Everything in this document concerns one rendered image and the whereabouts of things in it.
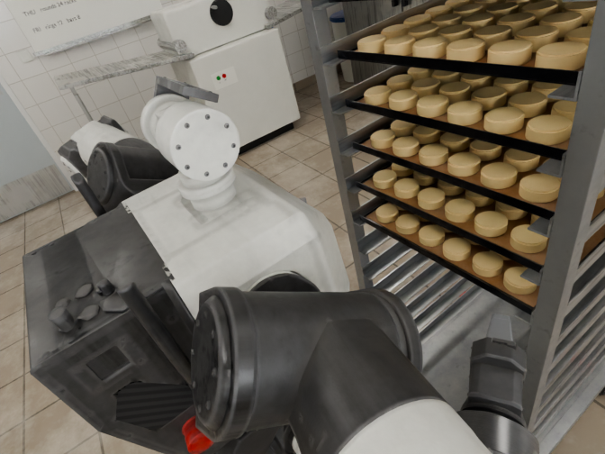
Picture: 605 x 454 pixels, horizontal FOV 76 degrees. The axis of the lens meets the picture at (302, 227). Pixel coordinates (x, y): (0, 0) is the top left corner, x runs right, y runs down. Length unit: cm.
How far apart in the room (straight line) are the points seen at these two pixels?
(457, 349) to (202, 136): 130
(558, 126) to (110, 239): 55
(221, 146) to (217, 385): 22
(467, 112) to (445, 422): 49
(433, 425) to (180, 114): 30
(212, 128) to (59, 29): 364
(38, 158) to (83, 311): 381
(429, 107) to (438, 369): 101
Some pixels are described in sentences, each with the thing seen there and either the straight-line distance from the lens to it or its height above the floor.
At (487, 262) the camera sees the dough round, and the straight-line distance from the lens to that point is 76.
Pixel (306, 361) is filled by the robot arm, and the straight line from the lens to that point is 25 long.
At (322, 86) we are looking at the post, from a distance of 77.
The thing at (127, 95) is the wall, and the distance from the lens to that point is 408.
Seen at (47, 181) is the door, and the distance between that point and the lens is 424.
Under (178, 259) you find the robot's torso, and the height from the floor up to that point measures 120.
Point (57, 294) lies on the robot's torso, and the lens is 44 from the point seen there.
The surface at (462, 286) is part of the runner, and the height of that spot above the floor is 32.
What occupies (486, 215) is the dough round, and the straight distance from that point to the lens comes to 72.
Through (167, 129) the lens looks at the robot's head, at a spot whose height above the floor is 130.
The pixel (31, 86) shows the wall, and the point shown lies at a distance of 402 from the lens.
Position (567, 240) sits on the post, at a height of 104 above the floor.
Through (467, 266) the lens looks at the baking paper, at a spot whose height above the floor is 86.
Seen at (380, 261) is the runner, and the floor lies 68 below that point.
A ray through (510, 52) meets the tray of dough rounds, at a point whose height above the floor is 124.
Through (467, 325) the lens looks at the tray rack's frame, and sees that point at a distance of 159.
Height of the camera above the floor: 141
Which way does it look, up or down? 36 degrees down
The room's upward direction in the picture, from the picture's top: 16 degrees counter-clockwise
